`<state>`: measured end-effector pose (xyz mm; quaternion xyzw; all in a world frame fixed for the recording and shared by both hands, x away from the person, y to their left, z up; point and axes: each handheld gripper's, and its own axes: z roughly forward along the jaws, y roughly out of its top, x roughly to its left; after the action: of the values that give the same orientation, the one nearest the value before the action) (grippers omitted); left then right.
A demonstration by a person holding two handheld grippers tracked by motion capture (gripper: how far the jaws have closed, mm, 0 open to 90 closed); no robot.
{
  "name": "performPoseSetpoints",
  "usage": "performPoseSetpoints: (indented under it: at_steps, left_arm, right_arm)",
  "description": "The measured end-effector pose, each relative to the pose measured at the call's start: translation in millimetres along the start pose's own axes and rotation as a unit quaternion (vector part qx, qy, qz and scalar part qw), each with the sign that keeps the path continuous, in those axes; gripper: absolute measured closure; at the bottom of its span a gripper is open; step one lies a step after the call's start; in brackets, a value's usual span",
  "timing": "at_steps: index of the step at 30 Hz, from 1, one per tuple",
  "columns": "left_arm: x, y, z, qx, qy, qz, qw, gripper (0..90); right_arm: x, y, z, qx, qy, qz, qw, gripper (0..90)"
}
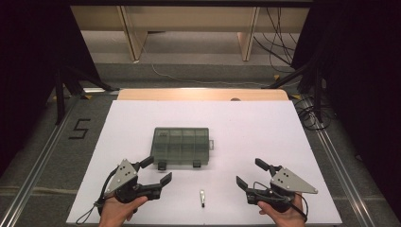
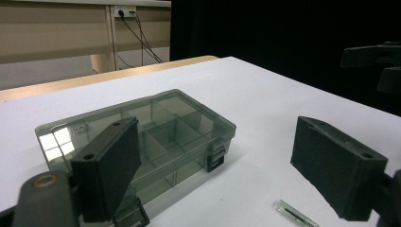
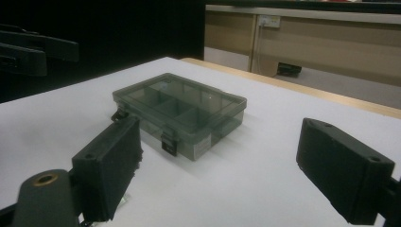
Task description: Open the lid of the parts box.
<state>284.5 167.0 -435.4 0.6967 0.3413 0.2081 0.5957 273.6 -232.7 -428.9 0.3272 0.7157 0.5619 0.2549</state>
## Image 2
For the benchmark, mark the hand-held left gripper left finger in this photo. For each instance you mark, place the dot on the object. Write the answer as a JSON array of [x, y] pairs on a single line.
[[104, 176]]

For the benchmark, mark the small clear glass tube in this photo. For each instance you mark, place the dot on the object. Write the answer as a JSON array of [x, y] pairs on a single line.
[[293, 214]]

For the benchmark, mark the black curtain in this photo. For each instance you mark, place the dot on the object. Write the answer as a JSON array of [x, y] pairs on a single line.
[[268, 31]]

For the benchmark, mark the white table sheet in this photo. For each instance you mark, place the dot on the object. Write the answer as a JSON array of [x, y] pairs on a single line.
[[252, 94]]

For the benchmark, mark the beige wooden desk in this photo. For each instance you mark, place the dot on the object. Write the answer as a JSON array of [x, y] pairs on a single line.
[[47, 38]]

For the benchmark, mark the white wall socket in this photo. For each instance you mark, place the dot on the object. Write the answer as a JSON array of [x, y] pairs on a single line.
[[126, 11]]

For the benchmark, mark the translucent grey compartment box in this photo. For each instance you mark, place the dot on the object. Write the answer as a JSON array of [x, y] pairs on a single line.
[[176, 126]]

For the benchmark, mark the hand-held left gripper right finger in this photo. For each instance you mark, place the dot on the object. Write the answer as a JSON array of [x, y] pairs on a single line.
[[334, 167]]

